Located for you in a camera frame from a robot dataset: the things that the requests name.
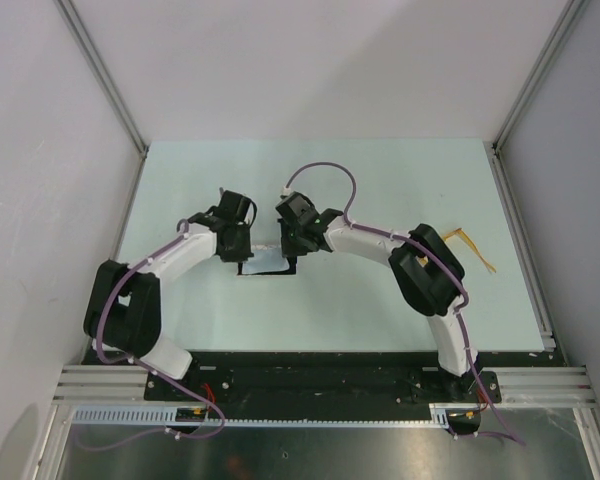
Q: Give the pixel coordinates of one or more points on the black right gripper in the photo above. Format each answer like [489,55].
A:
[287,248]

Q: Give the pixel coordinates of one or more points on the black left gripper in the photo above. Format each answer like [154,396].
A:
[242,254]

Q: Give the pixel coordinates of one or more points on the white geometric glasses case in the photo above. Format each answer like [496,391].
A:
[292,262]

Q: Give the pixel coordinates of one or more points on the blue cleaning cloth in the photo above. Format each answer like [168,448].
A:
[266,261]

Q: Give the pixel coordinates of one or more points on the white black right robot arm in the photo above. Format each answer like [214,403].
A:
[427,273]

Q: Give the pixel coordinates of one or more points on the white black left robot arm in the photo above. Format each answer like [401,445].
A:
[124,313]

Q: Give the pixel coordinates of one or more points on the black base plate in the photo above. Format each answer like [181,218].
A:
[414,377]

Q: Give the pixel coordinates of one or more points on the right aluminium side rail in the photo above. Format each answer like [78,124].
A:
[523,249]

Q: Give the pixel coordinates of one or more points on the aluminium front frame rail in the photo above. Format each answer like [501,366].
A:
[536,387]

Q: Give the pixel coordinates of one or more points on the left aluminium corner post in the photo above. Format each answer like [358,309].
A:
[97,65]

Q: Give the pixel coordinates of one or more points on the aluminium corner post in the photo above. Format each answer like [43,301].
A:
[553,46]
[97,65]

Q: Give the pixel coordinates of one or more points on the grey slotted cable duct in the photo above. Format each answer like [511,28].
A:
[182,417]

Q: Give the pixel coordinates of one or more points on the right aluminium corner post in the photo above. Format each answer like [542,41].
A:
[553,46]

